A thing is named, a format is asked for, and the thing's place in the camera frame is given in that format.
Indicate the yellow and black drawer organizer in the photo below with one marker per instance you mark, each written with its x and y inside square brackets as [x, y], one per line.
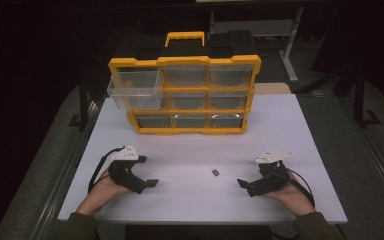
[185, 60]

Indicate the person's right hand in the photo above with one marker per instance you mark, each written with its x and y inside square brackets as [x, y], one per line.
[295, 196]

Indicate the black metal stand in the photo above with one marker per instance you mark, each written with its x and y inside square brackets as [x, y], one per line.
[360, 100]
[83, 106]

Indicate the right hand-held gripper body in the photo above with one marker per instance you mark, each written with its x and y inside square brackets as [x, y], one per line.
[273, 176]

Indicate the person's left hand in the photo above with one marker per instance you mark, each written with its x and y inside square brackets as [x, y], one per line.
[101, 195]

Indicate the tan wooden board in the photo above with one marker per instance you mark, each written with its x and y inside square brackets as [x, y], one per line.
[272, 88]

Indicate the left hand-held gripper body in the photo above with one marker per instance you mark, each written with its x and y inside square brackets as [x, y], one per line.
[124, 166]

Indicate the small dark metal clip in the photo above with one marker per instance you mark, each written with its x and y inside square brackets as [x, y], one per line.
[215, 172]

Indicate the grid of clear organizer drawers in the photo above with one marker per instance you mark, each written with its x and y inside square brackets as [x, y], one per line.
[228, 76]

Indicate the clear plastic drawer bin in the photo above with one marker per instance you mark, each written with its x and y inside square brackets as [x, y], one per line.
[136, 90]

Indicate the desk with white metal legs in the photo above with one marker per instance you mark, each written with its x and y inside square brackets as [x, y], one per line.
[288, 50]

